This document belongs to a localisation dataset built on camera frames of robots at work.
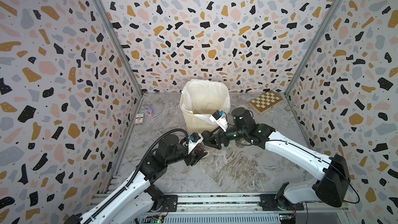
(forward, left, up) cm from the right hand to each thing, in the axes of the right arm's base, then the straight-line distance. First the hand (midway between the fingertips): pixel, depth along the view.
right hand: (208, 139), depth 70 cm
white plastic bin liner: (+31, +6, -5) cm, 32 cm away
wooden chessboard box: (+44, -39, -22) cm, 63 cm away
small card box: (+26, +47, -20) cm, 58 cm away
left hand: (-1, +3, -3) cm, 5 cm away
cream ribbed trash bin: (+11, +7, -4) cm, 13 cm away
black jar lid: (-3, -1, +5) cm, 6 cm away
